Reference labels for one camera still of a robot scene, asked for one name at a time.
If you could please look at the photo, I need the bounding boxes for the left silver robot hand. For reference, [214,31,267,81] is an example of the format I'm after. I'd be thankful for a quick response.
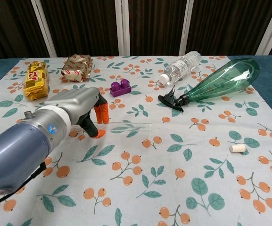
[43,87,110,139]

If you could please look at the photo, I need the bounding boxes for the clear glass test tube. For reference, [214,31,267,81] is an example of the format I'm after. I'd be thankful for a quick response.
[106,121,152,133]

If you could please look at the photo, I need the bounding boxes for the small white block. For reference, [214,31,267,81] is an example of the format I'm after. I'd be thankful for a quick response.
[229,144,246,153]

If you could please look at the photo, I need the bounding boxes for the gold foil packet red print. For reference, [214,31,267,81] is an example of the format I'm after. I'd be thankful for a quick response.
[60,54,93,83]

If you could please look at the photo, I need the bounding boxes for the purple toy brick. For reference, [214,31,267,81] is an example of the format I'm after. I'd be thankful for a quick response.
[109,79,132,97]

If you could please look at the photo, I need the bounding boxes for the yellow snack packet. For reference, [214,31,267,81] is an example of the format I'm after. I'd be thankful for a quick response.
[23,60,50,101]

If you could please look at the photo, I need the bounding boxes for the dark folding screen white frames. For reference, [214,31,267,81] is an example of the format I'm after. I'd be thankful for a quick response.
[0,0,272,62]

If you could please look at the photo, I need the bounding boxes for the floral print tablecloth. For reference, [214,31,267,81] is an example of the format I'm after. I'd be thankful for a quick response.
[0,55,272,226]

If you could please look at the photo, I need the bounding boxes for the clear plastic water bottle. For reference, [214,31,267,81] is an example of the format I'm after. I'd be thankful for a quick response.
[159,50,202,85]

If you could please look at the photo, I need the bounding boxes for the green spray bottle black trigger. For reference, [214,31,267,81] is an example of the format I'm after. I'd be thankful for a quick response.
[158,58,261,113]

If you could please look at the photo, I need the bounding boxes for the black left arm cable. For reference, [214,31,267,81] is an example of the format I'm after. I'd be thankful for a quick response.
[0,162,47,210]

